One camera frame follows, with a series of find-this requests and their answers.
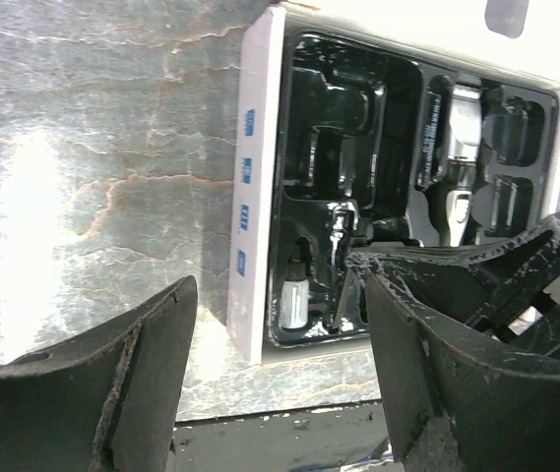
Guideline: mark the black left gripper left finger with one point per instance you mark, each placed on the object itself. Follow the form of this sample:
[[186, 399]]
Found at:
[[103, 400]]

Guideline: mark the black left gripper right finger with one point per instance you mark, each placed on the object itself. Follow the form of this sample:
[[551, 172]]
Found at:
[[456, 399]]

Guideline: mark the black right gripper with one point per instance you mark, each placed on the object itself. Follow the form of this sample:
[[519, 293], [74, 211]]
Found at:
[[510, 289]]

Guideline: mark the small clear oil bottle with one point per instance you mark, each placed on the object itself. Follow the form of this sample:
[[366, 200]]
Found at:
[[294, 293]]

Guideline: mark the silver black hair clipper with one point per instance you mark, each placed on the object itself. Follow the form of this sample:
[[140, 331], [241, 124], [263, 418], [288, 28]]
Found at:
[[462, 150]]

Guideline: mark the black plastic tray insert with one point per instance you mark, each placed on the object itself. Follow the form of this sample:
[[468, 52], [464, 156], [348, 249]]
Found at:
[[349, 136]]

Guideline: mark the white cardboard box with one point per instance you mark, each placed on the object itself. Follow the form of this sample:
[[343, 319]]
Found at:
[[517, 40]]

